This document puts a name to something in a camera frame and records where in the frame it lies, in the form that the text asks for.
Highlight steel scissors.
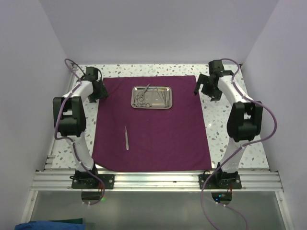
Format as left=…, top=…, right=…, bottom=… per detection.
left=134, top=95, right=143, bottom=108

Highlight purple surgical cloth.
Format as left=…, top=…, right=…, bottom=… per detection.
left=92, top=76, right=212, bottom=172

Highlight steel instrument tray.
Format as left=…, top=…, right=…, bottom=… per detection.
left=130, top=86, right=173, bottom=109

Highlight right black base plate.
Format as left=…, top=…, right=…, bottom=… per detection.
left=204, top=170, right=242, bottom=189

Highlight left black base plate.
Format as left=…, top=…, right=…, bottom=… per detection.
left=70, top=174, right=115, bottom=189

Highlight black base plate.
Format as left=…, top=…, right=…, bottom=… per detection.
left=70, top=174, right=115, bottom=189
left=204, top=170, right=242, bottom=189

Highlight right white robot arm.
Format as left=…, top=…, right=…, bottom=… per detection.
left=194, top=59, right=263, bottom=189

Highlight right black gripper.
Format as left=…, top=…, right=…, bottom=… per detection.
left=194, top=74, right=223, bottom=102

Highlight green cloth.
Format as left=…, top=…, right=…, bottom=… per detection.
left=40, top=218, right=83, bottom=224

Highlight blue cloth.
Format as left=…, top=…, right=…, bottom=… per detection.
left=14, top=221, right=85, bottom=230

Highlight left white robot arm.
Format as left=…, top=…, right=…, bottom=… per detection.
left=52, top=67, right=108, bottom=189

